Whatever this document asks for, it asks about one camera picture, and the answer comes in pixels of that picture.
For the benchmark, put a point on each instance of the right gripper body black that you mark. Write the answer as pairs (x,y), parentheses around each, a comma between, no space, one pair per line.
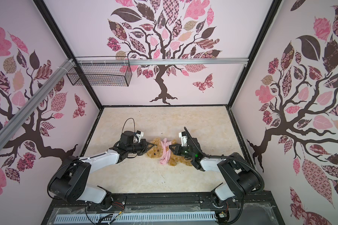
(180,149)

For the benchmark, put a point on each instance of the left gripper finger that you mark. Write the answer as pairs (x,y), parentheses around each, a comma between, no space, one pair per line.
(148,145)
(143,152)

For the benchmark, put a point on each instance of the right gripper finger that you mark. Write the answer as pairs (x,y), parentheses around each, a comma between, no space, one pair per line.
(175,151)
(175,146)

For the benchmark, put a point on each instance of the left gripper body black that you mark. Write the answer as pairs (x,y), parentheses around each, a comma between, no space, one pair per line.
(142,145)

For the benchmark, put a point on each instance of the pink knitted bear sweater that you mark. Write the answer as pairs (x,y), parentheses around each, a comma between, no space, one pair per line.
(166,155)

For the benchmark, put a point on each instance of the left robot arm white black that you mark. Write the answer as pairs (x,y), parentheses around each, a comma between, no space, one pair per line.
(69,183)

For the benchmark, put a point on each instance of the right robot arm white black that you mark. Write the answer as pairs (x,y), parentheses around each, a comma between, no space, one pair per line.
(240,178)

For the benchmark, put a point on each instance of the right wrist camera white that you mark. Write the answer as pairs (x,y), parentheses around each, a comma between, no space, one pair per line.
(183,137)

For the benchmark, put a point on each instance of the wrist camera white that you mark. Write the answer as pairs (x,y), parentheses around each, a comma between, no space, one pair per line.
(183,137)
(138,135)

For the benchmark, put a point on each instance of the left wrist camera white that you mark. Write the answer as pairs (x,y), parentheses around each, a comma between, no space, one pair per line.
(138,135)

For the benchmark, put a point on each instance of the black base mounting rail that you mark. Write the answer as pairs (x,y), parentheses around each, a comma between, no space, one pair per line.
(204,200)

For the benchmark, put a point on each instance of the white slotted cable duct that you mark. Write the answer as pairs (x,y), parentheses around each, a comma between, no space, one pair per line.
(135,218)

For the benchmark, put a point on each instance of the black wire basket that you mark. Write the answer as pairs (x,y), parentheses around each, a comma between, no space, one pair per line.
(101,71)

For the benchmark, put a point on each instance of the back aluminium rail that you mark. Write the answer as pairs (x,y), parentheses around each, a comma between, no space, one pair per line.
(140,62)

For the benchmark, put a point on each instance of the aluminium rail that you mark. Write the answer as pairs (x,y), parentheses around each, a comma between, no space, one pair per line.
(140,62)
(20,117)

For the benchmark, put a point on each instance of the left aluminium rail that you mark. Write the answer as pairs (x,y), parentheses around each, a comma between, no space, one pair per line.
(20,117)

